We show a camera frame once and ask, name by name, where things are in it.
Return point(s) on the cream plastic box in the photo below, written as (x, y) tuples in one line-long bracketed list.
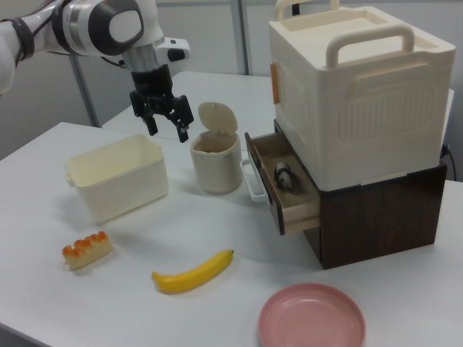
[(119, 177)]

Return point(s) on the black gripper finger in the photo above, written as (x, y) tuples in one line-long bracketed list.
[(152, 126), (182, 130)]

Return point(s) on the yellow banana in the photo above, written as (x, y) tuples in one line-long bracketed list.
[(193, 273)]

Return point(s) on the pink plate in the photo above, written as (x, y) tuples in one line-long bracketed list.
[(311, 315)]

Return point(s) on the orange topped bread slice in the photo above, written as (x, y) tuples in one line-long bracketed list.
[(87, 250)]

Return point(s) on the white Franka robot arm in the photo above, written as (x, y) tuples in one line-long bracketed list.
[(90, 25)]

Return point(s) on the black and white toy figure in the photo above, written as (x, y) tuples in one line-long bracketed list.
[(285, 177)]

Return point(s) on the dark wooden drawer cabinet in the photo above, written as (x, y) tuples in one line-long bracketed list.
[(383, 220)]

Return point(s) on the cream trash can with lid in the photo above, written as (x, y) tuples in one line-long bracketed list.
[(216, 159)]

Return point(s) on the large cream storage box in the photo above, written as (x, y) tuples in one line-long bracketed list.
[(358, 101)]

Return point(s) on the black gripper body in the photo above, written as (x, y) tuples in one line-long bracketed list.
[(152, 90)]

